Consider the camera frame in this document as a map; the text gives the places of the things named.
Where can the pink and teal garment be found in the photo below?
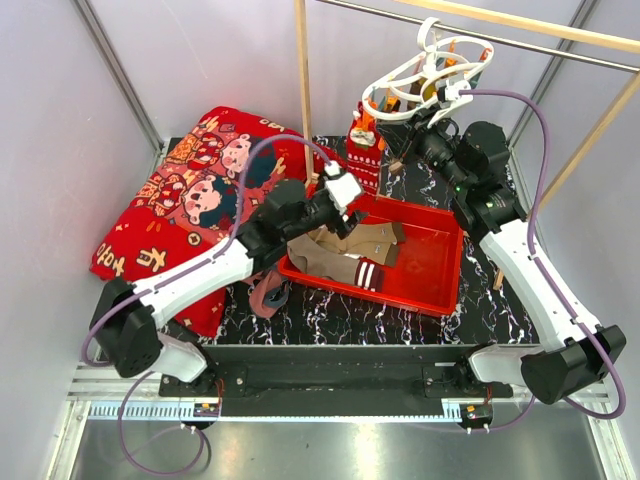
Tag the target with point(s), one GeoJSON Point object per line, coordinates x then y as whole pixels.
{"type": "Point", "coordinates": [270, 291]}

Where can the red plastic bin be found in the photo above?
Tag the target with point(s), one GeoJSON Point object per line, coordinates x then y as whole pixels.
{"type": "Point", "coordinates": [426, 276]}

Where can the red christmas sock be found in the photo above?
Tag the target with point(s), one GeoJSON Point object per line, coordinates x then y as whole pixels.
{"type": "Point", "coordinates": [363, 151]}

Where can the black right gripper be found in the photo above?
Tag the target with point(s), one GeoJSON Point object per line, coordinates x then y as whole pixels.
{"type": "Point", "coordinates": [397, 135]}

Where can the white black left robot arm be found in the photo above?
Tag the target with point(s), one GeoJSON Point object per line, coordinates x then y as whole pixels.
{"type": "Point", "coordinates": [129, 316]}

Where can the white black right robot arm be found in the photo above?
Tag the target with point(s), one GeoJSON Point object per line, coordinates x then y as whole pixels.
{"type": "Point", "coordinates": [576, 350]}

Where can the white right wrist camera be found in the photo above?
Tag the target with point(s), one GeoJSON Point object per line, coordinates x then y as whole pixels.
{"type": "Point", "coordinates": [449, 95]}

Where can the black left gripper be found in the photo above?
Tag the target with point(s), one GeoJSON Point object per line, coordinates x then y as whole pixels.
{"type": "Point", "coordinates": [341, 227]}

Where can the maroon striped cuff sock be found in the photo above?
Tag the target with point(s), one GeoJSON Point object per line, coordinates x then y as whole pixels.
{"type": "Point", "coordinates": [369, 276]}

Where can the metal hanging rod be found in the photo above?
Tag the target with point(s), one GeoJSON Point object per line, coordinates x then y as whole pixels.
{"type": "Point", "coordinates": [475, 32]}

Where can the mustard yellow hanging sock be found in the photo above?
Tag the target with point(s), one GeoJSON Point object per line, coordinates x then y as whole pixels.
{"type": "Point", "coordinates": [429, 90]}

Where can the white round clip hanger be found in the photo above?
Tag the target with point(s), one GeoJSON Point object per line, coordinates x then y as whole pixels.
{"type": "Point", "coordinates": [396, 95]}

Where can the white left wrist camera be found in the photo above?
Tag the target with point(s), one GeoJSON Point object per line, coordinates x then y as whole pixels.
{"type": "Point", "coordinates": [343, 186]}

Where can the taupe ribbed sock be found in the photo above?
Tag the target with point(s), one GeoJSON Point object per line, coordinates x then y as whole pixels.
{"type": "Point", "coordinates": [314, 260]}

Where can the wooden rack frame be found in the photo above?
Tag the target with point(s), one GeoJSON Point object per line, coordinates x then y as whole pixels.
{"type": "Point", "coordinates": [568, 34]}

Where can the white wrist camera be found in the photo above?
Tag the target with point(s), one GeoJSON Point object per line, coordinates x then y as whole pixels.
{"type": "Point", "coordinates": [343, 186]}
{"type": "Point", "coordinates": [449, 95]}

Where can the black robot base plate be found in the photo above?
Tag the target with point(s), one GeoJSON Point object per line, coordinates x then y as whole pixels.
{"type": "Point", "coordinates": [434, 371]}

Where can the red cartoon bear pillow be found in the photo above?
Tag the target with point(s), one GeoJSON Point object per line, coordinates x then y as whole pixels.
{"type": "Point", "coordinates": [188, 204]}

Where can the brown hanging sock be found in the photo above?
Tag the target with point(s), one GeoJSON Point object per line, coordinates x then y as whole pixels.
{"type": "Point", "coordinates": [395, 166]}

